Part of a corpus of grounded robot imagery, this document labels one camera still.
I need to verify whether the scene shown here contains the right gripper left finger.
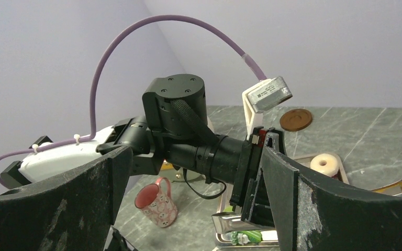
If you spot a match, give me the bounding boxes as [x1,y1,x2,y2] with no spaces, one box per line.
[0,146,133,250]

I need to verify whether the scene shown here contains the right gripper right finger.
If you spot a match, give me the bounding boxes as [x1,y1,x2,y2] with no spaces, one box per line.
[277,155,402,250]

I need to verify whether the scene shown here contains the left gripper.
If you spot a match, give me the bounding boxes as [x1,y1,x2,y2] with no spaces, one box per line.
[229,126,286,227]

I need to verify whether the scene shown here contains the metal tongs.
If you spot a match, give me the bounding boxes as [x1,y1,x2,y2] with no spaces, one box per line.
[211,212,276,234]

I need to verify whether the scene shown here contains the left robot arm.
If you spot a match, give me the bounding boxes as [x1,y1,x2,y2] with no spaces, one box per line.
[0,74,292,227]

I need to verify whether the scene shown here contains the green cake slice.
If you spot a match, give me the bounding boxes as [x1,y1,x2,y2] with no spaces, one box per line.
[231,230,263,245]

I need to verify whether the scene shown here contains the steel tray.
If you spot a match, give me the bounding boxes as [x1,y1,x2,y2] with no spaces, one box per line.
[215,152,350,250]

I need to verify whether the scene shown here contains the white donut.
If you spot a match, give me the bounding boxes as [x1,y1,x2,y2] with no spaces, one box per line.
[310,153,339,177]

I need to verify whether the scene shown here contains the cream bread box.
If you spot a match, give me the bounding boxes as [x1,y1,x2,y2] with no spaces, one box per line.
[159,160,201,182]

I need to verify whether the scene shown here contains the brown coaster far left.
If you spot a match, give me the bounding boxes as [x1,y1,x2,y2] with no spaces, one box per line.
[280,109,313,132]

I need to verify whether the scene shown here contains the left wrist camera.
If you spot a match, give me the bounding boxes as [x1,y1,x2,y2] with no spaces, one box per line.
[242,76,293,140]

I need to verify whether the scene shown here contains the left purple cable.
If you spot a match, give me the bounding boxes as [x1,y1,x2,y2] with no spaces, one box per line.
[0,14,267,189]

